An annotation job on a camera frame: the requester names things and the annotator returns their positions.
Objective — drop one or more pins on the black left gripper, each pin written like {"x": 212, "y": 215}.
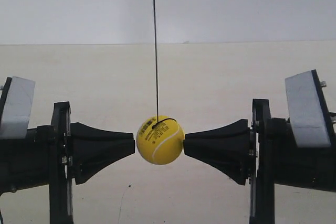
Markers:
{"x": 44, "y": 157}

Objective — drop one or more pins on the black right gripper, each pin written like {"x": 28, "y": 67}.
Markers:
{"x": 276, "y": 158}

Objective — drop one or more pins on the yellow tennis ball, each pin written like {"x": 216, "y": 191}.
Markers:
{"x": 159, "y": 140}

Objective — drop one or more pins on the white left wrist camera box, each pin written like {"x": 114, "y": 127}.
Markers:
{"x": 16, "y": 102}

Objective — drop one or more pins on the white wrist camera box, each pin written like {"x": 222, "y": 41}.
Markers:
{"x": 308, "y": 112}
{"x": 16, "y": 102}

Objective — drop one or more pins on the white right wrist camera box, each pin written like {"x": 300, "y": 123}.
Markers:
{"x": 308, "y": 112}

